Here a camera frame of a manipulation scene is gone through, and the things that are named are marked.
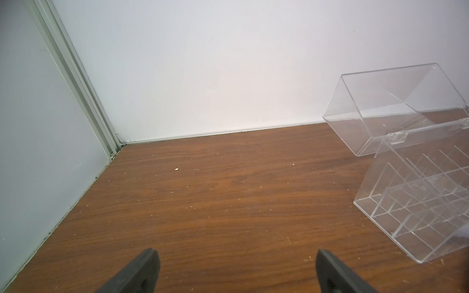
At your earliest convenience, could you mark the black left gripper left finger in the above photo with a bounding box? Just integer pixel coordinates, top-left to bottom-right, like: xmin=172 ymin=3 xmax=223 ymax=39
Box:
xmin=95 ymin=249 xmax=161 ymax=293

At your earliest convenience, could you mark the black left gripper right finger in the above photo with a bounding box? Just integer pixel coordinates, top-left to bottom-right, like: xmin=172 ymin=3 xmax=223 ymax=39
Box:
xmin=316 ymin=249 xmax=377 ymax=293

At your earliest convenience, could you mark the clear acrylic lipstick organizer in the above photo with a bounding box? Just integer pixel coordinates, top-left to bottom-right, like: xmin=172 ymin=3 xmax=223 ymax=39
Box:
xmin=323 ymin=63 xmax=469 ymax=264

